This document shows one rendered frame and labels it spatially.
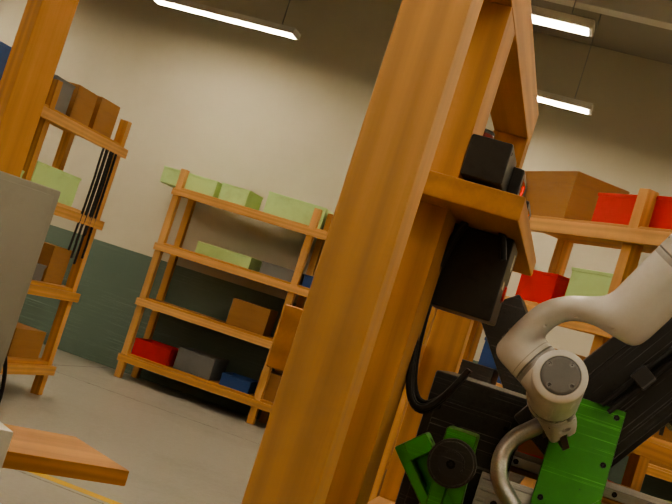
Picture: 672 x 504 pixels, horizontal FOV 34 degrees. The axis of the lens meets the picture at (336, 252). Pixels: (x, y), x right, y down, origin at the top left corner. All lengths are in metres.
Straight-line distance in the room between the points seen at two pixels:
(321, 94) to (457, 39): 10.34
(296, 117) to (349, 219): 10.38
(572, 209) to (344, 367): 4.67
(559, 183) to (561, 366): 4.47
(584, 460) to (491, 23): 0.78
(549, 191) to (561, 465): 4.26
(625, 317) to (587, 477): 0.41
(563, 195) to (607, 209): 0.37
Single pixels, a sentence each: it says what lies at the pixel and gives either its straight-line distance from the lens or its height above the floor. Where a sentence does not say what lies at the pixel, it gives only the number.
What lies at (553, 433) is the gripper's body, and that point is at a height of 1.20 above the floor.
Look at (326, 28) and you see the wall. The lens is 12.00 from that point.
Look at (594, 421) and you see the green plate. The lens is 2.06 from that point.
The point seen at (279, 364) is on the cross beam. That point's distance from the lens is 1.54.
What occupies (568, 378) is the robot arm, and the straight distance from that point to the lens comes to 1.71.
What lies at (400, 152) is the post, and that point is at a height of 1.51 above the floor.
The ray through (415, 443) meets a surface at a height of 1.13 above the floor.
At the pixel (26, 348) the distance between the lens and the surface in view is 8.56.
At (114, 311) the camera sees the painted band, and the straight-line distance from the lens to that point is 12.14.
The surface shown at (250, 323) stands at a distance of 11.06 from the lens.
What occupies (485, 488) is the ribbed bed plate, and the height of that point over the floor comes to 1.07.
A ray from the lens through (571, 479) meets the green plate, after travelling 2.03.
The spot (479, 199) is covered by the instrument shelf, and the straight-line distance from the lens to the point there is 1.72.
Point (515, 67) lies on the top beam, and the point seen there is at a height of 1.85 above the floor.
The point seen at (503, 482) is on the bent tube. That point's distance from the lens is 1.99.
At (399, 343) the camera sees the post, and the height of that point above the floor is 1.27.
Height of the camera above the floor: 1.28
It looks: 3 degrees up
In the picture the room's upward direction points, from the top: 18 degrees clockwise
